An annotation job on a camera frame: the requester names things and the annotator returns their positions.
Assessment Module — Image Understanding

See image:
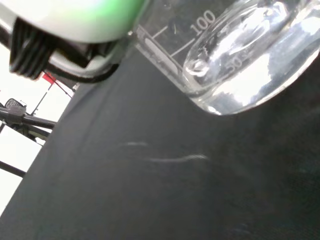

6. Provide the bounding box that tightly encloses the black tripod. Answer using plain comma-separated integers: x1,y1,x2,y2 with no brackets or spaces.
0,98,57,141

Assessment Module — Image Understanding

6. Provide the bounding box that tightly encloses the black bench cloth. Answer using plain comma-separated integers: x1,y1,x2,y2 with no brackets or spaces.
0,42,320,240

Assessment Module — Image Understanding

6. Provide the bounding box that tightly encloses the black bar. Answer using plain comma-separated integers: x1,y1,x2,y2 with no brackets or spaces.
0,159,28,179

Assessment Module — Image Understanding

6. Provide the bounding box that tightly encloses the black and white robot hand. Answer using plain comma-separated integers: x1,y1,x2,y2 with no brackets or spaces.
0,0,151,84

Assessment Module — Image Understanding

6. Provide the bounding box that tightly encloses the red sign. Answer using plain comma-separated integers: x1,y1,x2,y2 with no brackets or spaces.
41,70,60,85

